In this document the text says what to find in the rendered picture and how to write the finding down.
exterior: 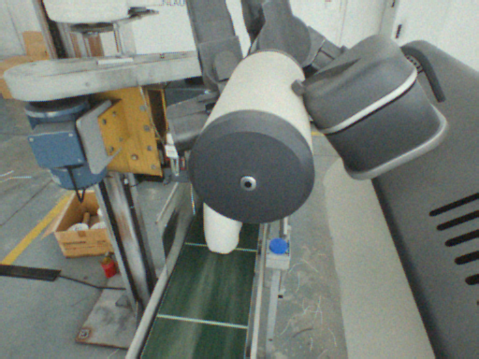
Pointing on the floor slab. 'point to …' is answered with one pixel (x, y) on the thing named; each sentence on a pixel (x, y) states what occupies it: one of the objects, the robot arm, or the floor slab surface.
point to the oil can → (108, 265)
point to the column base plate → (112, 317)
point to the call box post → (271, 311)
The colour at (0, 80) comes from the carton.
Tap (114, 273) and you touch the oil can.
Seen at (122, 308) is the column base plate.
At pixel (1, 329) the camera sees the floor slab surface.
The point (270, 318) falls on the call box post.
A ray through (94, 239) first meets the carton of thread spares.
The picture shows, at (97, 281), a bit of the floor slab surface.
